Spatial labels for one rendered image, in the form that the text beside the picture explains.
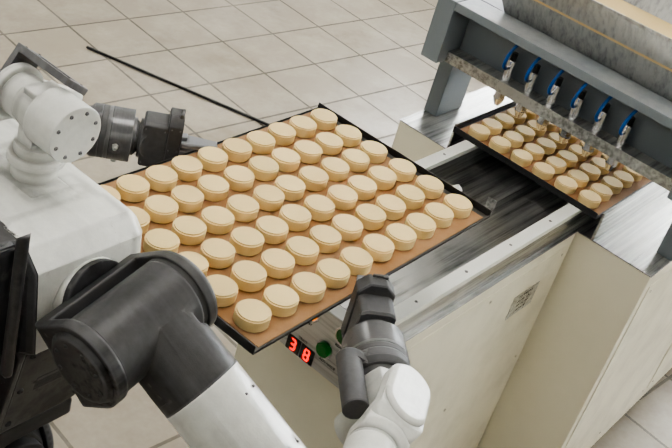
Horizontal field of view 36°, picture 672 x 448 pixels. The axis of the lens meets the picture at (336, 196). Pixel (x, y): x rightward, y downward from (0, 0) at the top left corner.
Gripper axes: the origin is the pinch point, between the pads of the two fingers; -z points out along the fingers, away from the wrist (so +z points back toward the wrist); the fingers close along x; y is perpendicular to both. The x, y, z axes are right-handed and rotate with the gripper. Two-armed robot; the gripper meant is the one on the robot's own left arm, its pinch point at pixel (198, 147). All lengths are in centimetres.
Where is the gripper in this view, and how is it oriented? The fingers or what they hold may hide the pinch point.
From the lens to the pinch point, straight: 174.9
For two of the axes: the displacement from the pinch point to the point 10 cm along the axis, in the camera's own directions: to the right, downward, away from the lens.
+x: 2.5, -8.1, -5.3
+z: -9.7, -1.6, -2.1
